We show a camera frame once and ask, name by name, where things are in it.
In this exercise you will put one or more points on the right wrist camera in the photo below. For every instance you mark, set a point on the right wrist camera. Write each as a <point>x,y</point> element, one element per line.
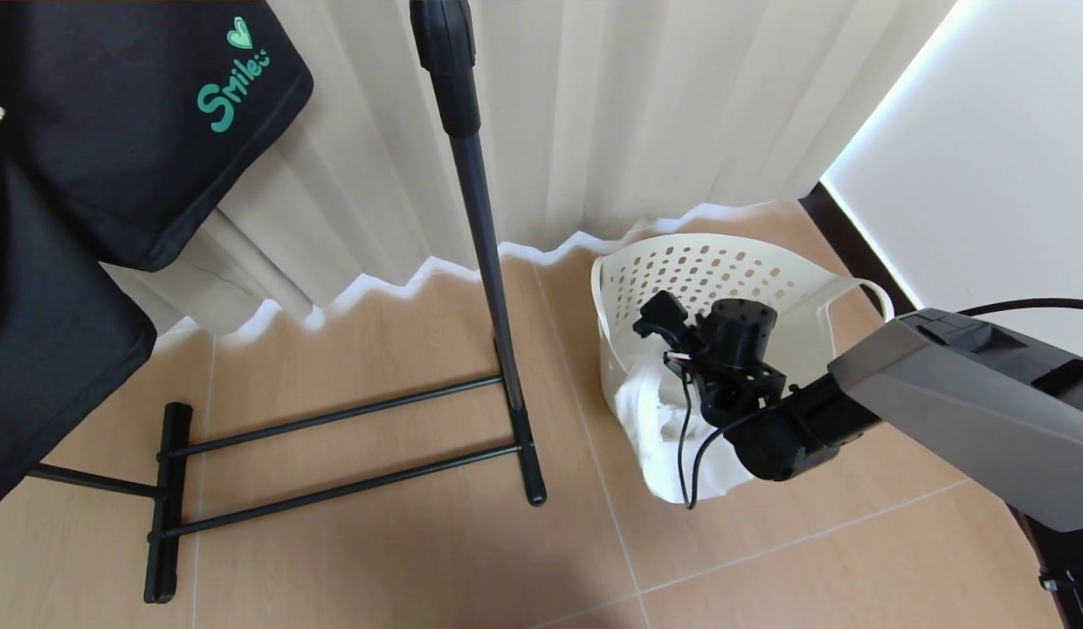
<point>664,313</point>

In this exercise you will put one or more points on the white printed garment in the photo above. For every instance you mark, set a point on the white printed garment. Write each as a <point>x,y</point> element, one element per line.
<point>655,445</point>

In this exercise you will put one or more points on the black shorts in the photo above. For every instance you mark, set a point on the black shorts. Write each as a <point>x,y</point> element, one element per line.
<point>70,131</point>

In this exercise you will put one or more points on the white laundry basket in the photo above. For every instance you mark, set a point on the white laundry basket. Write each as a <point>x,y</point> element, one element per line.
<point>707,262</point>

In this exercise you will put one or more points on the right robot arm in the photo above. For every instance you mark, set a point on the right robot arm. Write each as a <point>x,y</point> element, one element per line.
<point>943,393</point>

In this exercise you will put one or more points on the black clothes rack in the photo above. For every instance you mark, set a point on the black clothes rack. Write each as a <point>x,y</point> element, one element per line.
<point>472,175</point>

